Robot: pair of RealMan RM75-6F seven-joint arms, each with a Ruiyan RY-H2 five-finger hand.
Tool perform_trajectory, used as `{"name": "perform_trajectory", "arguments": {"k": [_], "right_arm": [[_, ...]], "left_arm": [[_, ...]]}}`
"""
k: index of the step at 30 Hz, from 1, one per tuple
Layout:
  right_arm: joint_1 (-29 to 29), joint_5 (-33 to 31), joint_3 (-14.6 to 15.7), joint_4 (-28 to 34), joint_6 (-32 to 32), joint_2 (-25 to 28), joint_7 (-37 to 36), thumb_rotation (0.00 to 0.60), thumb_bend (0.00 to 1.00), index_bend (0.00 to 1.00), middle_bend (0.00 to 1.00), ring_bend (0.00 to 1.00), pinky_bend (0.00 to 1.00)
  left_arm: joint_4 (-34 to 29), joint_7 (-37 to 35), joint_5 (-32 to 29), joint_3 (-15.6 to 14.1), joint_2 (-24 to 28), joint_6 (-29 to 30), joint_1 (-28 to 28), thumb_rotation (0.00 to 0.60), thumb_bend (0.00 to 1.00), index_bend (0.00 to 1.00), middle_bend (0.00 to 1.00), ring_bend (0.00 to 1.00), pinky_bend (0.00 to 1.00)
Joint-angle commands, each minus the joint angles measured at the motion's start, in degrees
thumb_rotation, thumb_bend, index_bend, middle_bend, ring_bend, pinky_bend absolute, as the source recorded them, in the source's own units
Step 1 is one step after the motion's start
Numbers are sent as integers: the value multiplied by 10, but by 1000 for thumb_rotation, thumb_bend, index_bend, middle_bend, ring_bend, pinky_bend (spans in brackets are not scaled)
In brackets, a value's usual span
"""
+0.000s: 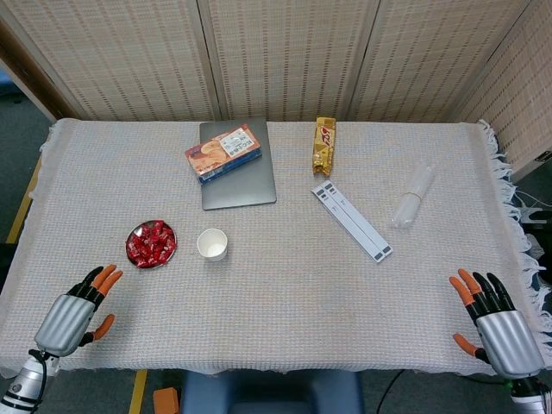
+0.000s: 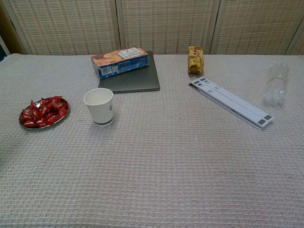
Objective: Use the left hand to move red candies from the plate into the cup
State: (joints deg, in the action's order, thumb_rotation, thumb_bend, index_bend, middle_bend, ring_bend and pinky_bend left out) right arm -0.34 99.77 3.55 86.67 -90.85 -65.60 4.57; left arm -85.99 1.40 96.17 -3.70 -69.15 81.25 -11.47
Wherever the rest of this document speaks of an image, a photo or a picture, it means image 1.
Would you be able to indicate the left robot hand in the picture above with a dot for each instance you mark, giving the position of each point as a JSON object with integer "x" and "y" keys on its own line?
{"x": 64, "y": 323}

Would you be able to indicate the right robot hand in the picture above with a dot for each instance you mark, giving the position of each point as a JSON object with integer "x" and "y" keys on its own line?
{"x": 509, "y": 340}

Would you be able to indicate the heap of red candies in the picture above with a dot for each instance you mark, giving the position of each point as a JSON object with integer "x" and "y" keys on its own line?
{"x": 151, "y": 246}

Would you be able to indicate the white paper cup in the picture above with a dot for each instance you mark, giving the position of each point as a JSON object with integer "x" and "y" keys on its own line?
{"x": 211, "y": 248}

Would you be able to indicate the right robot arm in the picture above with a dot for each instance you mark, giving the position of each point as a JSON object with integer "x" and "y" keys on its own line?
{"x": 530, "y": 397}

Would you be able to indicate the round metal plate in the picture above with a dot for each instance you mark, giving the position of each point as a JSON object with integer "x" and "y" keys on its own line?
{"x": 138, "y": 230}

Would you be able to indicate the orange block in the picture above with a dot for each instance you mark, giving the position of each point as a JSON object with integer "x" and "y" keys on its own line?
{"x": 166, "y": 401}

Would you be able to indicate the clear plastic tube bundle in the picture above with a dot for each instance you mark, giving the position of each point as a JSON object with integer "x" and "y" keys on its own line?
{"x": 412, "y": 207}

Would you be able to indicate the white flat remote strip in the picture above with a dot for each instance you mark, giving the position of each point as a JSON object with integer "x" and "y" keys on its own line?
{"x": 351, "y": 220}

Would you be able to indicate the white woven tablecloth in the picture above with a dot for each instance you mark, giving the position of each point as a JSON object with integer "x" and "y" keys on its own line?
{"x": 280, "y": 293}

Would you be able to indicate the grey closed laptop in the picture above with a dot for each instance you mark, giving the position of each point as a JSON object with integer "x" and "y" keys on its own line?
{"x": 241, "y": 190}

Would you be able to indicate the orange and blue biscuit box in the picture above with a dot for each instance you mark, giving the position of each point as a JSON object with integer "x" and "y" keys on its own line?
{"x": 220, "y": 155}

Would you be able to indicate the woven folding screen panel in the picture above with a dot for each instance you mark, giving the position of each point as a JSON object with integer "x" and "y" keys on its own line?
{"x": 293, "y": 56}
{"x": 517, "y": 99}
{"x": 121, "y": 56}
{"x": 431, "y": 60}

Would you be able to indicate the gold snack packet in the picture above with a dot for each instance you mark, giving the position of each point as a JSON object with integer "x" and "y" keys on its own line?
{"x": 324, "y": 146}

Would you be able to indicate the screen foot bracket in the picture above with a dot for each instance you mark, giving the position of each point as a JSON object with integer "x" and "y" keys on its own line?
{"x": 544, "y": 156}

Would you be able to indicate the brown wooden screen frame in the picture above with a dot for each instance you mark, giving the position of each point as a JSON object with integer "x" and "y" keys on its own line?
{"x": 26, "y": 64}

